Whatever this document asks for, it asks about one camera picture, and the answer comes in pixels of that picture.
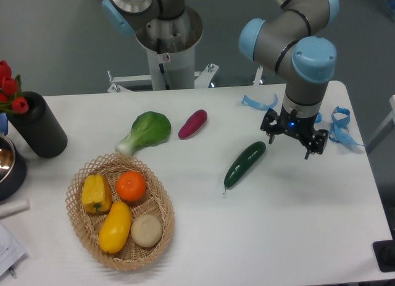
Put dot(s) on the black device at edge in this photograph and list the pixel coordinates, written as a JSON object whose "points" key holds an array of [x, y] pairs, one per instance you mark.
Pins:
{"points": [[384, 253]]}

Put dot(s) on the purple sweet potato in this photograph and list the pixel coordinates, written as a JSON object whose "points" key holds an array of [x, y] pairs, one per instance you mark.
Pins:
{"points": [[193, 124]]}

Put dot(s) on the yellow bell pepper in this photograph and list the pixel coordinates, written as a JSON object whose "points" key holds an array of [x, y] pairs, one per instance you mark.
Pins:
{"points": [[96, 195]]}

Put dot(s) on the white paper sheet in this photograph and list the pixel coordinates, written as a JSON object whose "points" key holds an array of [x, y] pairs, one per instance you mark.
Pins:
{"points": [[11, 250]]}

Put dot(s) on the blue curved ribbon strip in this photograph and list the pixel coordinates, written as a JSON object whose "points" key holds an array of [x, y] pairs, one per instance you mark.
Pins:
{"points": [[246, 101]]}

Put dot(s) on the green bok choy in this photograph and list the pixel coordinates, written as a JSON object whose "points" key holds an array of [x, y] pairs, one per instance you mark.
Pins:
{"points": [[149, 129]]}

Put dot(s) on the woven wicker basket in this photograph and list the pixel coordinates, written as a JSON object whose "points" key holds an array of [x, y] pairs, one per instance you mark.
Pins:
{"points": [[154, 202]]}

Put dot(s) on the white paper roll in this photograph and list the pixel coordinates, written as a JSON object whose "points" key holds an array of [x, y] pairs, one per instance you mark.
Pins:
{"points": [[10, 208]]}

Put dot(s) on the yellow mango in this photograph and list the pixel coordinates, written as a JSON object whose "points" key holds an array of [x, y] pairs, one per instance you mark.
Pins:
{"points": [[115, 229]]}

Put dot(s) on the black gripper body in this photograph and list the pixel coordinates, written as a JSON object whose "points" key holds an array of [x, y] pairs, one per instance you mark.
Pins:
{"points": [[299, 128]]}

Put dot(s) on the dark green cucumber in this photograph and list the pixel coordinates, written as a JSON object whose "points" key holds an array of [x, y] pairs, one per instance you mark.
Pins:
{"points": [[241, 165]]}

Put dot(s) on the red artificial tulips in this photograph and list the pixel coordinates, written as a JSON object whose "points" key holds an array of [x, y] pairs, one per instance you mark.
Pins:
{"points": [[12, 99]]}

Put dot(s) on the dark metal pot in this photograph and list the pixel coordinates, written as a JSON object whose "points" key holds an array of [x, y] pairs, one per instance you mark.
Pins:
{"points": [[13, 168]]}

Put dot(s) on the orange fruit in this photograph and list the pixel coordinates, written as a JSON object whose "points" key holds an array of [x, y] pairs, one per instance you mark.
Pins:
{"points": [[131, 186]]}

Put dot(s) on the blue knotted ribbon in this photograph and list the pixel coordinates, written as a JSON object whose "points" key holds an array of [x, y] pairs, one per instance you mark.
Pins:
{"points": [[339, 132]]}

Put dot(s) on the blue tape roll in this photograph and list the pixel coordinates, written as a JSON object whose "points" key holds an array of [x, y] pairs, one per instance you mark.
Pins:
{"points": [[318, 118]]}

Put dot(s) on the black cylindrical vase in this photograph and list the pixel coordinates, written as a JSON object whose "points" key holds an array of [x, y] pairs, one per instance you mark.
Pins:
{"points": [[39, 127]]}

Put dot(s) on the white metal base bracket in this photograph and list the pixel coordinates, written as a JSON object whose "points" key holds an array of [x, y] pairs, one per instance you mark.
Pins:
{"points": [[202, 79]]}

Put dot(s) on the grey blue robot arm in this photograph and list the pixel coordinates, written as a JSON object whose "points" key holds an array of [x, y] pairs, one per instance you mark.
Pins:
{"points": [[287, 46]]}

